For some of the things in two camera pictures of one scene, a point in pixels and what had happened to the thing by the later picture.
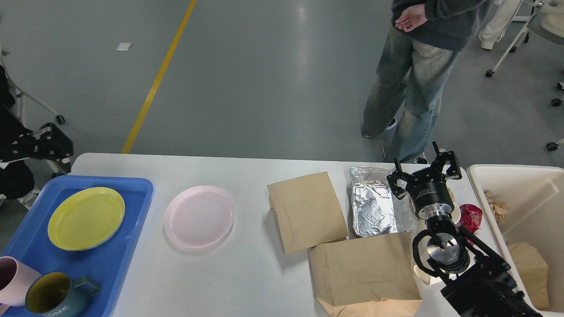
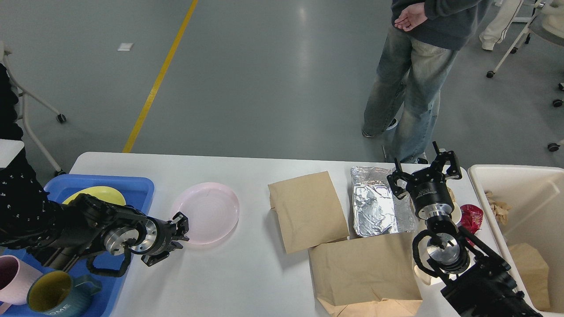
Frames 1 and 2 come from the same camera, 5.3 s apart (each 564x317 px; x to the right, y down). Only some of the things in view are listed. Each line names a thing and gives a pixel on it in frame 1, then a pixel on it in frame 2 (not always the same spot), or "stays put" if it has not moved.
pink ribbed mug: (15, 278) stays put
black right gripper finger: (398, 179) stays put
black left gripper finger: (47, 142) to (181, 221)
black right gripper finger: (453, 171) stays put
